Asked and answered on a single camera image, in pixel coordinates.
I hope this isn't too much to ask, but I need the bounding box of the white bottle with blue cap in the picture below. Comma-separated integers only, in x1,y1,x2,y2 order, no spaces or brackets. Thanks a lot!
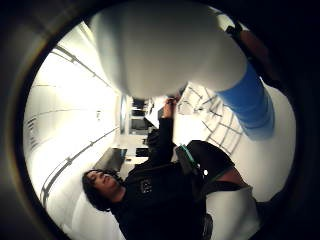
87,0,276,142

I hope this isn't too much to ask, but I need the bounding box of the the person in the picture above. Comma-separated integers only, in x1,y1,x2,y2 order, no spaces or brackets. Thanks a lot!
81,95,214,240

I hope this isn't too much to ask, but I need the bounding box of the white sheet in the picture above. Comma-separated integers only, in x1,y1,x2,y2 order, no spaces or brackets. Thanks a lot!
144,96,168,130

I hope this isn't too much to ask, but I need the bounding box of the dark monitor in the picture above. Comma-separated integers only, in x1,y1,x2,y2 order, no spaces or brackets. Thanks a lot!
129,117,152,136

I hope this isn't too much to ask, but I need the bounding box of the window frame grid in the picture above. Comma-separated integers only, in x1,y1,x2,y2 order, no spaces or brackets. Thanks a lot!
178,83,245,156

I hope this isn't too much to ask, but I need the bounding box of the grey ceiling rail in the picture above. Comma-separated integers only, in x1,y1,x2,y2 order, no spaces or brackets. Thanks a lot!
49,45,113,88
39,126,120,204

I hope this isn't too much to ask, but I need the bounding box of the wall vent panel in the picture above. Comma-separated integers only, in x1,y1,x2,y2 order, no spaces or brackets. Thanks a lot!
25,116,42,152

